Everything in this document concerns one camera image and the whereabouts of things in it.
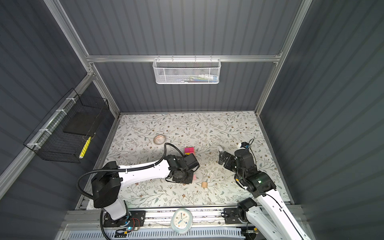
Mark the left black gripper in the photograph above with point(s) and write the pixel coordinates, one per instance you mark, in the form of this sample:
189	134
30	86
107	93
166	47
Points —
190	181

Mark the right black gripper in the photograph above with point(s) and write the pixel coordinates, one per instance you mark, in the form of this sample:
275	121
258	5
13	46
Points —
231	157

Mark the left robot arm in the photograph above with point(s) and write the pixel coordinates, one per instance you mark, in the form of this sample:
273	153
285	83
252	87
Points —
107	183

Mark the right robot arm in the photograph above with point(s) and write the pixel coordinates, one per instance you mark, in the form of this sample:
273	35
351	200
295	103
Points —
266	209

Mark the roll of clear tape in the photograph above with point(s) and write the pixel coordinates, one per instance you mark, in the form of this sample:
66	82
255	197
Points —
159	139

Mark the white round clock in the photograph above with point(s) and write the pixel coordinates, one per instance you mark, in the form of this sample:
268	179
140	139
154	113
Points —
182	221

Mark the yellow marker pen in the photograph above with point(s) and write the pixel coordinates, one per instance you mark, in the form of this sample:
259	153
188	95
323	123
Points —
85	148

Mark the black foam pad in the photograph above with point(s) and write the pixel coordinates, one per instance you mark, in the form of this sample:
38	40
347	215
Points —
83	124

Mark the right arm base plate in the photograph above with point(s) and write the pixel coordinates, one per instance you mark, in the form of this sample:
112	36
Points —
232	216

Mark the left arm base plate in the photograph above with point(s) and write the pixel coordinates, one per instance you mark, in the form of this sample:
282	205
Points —
133	219

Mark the white wire mesh basket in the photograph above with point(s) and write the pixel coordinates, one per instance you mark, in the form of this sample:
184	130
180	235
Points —
187	73

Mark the black wire basket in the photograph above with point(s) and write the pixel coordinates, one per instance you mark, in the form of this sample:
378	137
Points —
67	134

